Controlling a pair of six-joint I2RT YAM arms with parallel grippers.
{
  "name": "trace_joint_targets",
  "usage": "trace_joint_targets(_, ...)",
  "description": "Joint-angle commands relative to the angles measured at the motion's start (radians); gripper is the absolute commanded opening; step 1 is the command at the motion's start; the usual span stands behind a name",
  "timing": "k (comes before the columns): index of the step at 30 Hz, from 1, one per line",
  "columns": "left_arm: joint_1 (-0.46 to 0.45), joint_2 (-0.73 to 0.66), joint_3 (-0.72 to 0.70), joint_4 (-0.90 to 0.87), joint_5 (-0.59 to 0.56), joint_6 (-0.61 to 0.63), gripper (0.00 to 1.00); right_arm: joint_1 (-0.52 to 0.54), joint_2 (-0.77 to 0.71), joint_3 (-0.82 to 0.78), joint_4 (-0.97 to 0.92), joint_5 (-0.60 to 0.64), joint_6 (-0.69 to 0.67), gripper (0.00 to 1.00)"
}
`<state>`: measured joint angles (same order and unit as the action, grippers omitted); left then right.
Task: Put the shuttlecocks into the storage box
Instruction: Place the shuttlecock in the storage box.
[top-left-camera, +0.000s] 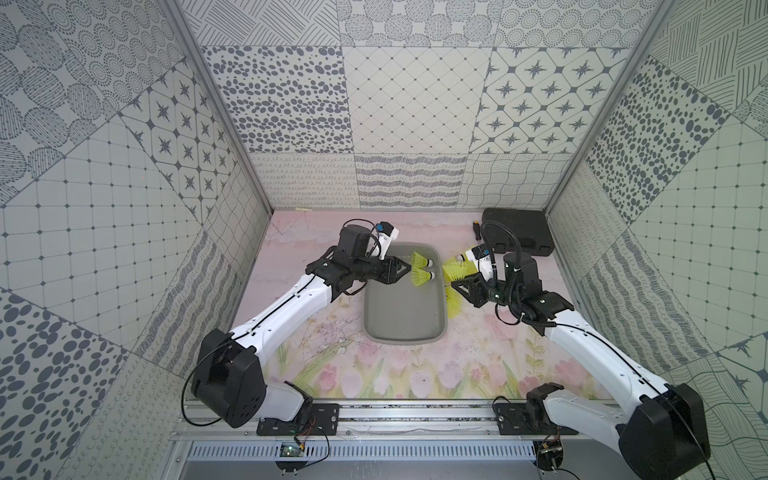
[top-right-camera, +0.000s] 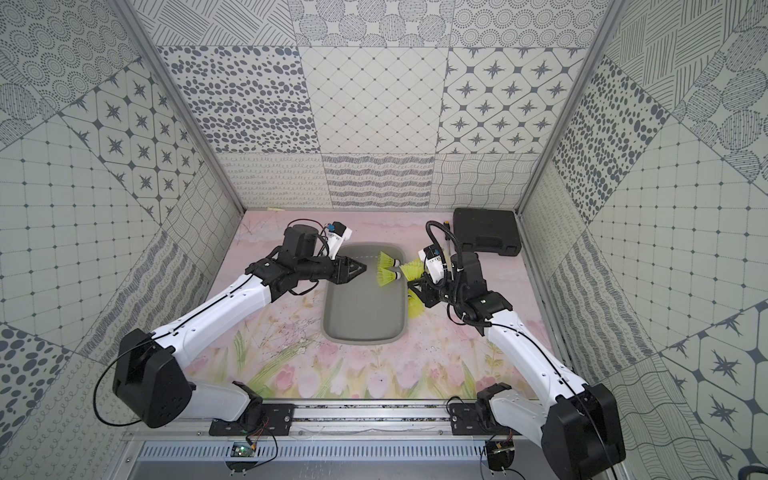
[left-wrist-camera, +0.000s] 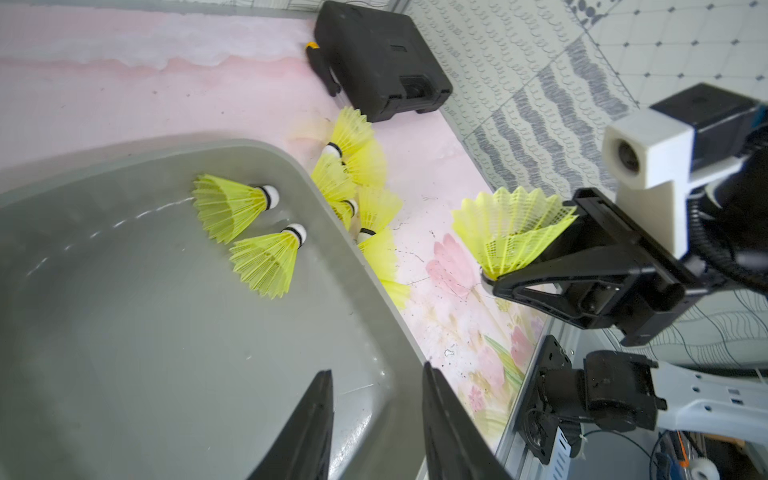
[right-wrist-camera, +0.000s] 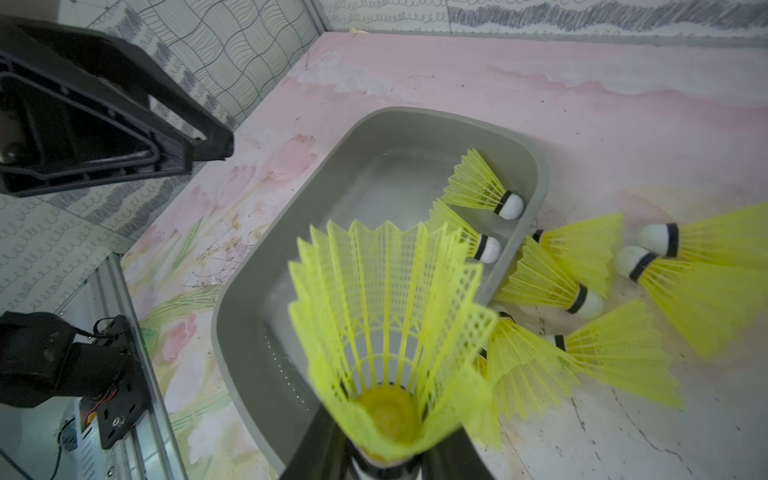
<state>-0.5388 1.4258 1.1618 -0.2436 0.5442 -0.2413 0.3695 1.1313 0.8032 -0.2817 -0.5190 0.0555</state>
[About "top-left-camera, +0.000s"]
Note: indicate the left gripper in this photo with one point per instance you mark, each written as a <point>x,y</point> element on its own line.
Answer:
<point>378,268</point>

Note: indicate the yellow shuttlecock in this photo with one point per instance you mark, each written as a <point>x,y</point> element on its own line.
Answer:
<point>420,277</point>
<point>454,303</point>
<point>458,269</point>
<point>417,260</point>

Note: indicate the grey plastic storage box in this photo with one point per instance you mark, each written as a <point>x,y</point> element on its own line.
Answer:
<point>401,314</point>

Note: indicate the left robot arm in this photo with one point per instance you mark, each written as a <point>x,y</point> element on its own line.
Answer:
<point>228,378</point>

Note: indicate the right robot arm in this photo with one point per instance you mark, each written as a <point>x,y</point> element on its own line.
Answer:
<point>659,429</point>

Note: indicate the black plastic tool case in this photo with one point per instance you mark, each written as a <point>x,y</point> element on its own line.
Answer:
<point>530,227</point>

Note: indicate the green circuit board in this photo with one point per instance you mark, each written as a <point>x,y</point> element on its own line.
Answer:
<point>291,450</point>

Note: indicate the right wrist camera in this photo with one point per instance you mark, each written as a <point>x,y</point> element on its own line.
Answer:
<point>485,258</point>

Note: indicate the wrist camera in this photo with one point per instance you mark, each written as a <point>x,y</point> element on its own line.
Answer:
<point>361,238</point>
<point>485,258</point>

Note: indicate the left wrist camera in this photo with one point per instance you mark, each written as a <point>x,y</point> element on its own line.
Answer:
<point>361,238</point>

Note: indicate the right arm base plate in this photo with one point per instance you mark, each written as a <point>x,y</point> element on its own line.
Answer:
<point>512,419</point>

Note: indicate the aluminium mounting rail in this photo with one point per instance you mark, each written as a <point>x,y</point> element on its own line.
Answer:
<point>423,420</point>

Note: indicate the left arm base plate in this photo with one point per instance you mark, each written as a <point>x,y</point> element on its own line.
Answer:
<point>315,420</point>

